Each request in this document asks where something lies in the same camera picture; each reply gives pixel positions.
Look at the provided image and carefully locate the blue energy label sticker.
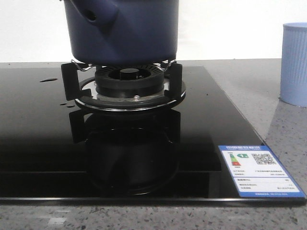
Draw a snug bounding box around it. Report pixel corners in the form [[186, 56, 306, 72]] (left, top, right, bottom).
[[219, 145, 306, 198]]

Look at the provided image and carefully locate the dark blue pot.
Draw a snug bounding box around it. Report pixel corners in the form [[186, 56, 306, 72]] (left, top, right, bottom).
[[64, 0, 179, 66]]

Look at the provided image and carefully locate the black pot support grate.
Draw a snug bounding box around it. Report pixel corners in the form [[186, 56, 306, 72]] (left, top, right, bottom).
[[61, 60, 186, 112]]

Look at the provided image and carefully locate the black gas burner head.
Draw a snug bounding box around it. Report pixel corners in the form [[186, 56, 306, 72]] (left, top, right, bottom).
[[95, 65, 164, 98]]

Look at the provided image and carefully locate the light blue ribbed cup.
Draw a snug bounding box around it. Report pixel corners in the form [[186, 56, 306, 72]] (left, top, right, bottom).
[[280, 22, 307, 107]]

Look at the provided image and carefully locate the black glass gas stove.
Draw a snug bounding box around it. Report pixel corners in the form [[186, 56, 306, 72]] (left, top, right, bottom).
[[0, 66, 307, 206]]

